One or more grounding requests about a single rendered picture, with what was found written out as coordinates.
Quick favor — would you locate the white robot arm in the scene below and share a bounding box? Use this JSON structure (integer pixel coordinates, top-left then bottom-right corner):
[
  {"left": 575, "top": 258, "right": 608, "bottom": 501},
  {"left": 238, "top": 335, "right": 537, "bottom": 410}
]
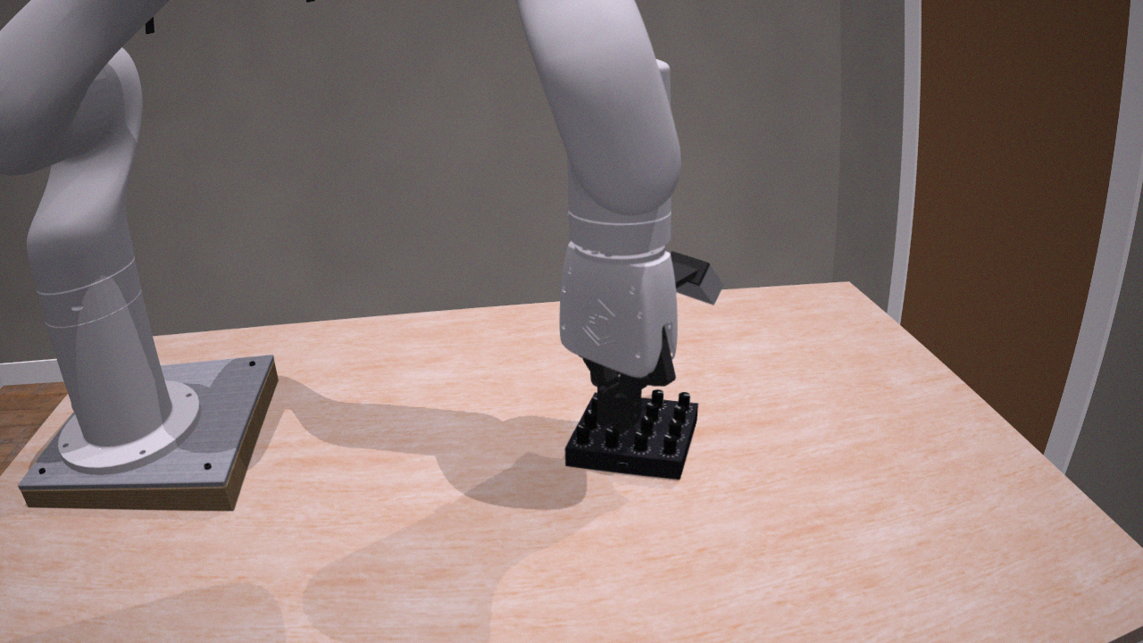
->
[{"left": 0, "top": 0, "right": 681, "bottom": 475}]

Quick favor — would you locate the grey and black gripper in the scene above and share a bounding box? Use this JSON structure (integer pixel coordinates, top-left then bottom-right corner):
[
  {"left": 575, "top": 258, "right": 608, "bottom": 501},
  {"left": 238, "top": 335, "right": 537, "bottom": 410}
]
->
[{"left": 560, "top": 242, "right": 678, "bottom": 434}]

